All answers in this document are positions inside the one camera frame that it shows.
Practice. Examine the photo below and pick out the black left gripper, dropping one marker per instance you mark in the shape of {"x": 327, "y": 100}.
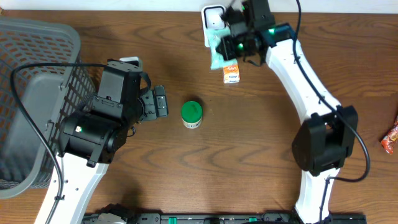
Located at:
{"x": 150, "y": 112}

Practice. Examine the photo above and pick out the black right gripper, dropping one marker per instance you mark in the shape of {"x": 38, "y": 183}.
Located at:
{"x": 226, "y": 45}

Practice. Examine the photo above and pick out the small orange carton box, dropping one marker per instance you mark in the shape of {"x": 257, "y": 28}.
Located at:
{"x": 231, "y": 74}

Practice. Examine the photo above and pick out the green lid jar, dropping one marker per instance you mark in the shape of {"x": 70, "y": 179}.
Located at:
{"x": 192, "y": 114}

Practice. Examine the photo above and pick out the red brown chocolate bar wrapper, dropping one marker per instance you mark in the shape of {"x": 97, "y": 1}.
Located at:
{"x": 390, "y": 139}

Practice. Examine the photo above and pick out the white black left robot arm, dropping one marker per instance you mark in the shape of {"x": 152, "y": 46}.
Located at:
{"x": 89, "y": 140}

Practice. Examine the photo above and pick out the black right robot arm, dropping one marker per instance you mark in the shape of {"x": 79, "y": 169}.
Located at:
{"x": 327, "y": 130}

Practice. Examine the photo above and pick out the white black barcode scanner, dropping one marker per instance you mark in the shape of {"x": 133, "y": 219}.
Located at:
{"x": 211, "y": 19}

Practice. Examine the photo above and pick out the dark grey plastic basket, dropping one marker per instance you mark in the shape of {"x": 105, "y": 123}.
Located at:
{"x": 49, "y": 94}

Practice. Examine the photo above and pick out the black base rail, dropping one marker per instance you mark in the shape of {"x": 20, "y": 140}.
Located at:
{"x": 116, "y": 213}

